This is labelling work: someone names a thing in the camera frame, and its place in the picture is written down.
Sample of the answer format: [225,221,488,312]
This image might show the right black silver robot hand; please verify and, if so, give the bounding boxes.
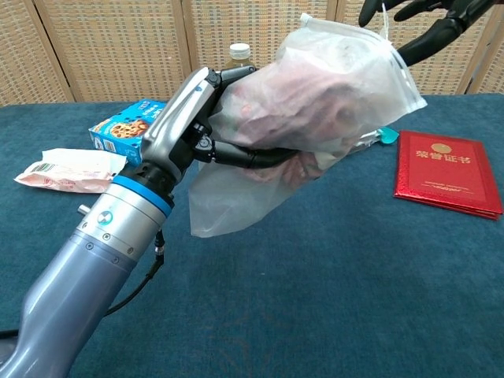
[358,0,493,66]

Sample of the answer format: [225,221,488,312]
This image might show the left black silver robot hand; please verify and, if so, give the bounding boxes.
[141,66,300,184]

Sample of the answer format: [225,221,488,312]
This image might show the pink floral cloth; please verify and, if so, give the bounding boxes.
[228,66,355,184]

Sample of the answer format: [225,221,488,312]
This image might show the translucent white plastic bag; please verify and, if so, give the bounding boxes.
[187,12,428,239]

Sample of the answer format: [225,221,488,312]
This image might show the blue cookie box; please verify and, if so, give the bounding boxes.
[88,98,169,165]

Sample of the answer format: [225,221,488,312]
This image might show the woven folding screen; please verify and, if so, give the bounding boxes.
[0,0,504,106]

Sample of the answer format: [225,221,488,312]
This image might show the yellow tea bottle white cap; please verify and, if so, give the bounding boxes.
[226,43,255,72]

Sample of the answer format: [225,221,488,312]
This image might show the pink white snack packet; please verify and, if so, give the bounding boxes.
[13,147,128,195]

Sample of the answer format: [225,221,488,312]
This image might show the teal clear snack package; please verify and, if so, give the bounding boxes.
[354,127,399,150]

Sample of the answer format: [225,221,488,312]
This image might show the red certificate booklet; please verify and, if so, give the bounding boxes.
[393,129,504,221]

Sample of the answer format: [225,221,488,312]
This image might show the blue felt table mat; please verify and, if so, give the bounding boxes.
[0,94,504,378]

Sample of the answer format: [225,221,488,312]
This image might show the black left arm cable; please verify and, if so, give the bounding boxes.
[105,228,166,316]

